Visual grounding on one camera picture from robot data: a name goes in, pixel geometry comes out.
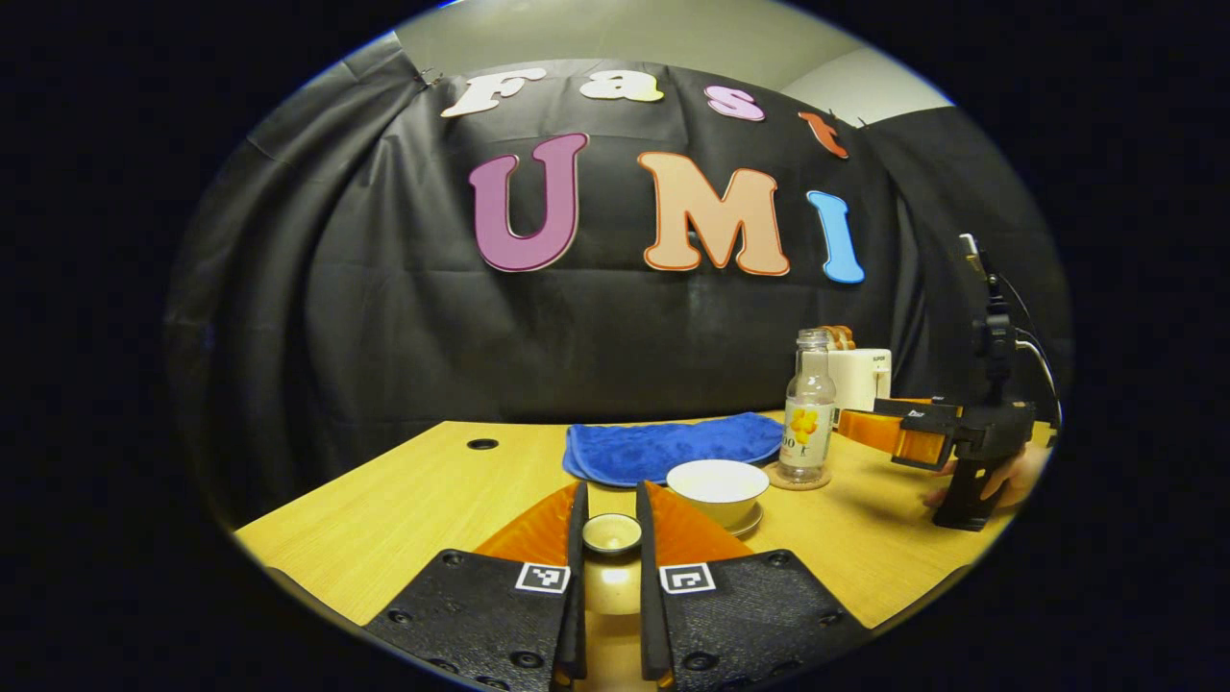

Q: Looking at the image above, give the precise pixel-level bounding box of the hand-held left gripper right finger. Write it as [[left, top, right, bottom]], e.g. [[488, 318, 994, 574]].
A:
[[633, 481, 872, 689]]

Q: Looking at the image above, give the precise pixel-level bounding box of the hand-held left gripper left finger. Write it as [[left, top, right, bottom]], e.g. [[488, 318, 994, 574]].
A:
[[365, 482, 590, 692]]

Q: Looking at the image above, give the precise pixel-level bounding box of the cream teacup lid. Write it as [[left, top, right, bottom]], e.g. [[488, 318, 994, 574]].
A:
[[580, 512, 645, 692]]

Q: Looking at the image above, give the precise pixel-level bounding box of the clear water bottle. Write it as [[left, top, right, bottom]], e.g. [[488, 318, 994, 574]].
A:
[[776, 329, 838, 484]]

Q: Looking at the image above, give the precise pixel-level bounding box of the round cork coaster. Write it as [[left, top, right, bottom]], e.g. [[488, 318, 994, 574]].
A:
[[765, 460, 833, 493]]

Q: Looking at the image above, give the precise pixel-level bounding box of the cream teacup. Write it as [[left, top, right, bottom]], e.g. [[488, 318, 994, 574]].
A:
[[665, 458, 771, 531]]

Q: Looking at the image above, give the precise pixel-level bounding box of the white toaster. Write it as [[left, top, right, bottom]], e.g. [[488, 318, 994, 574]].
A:
[[826, 348, 894, 413]]

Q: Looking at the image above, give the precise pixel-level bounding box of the blue towel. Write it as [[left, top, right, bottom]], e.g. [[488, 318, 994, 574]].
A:
[[562, 411, 787, 489]]

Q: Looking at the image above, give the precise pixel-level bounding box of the black backdrop cloth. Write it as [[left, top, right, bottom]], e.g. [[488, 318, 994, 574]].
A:
[[163, 31, 1073, 531]]

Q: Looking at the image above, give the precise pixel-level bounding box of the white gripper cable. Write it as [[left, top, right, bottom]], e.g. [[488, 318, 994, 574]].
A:
[[1015, 337, 1062, 426]]

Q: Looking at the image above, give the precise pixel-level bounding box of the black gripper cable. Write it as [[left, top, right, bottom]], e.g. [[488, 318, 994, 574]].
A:
[[997, 273, 1065, 429]]

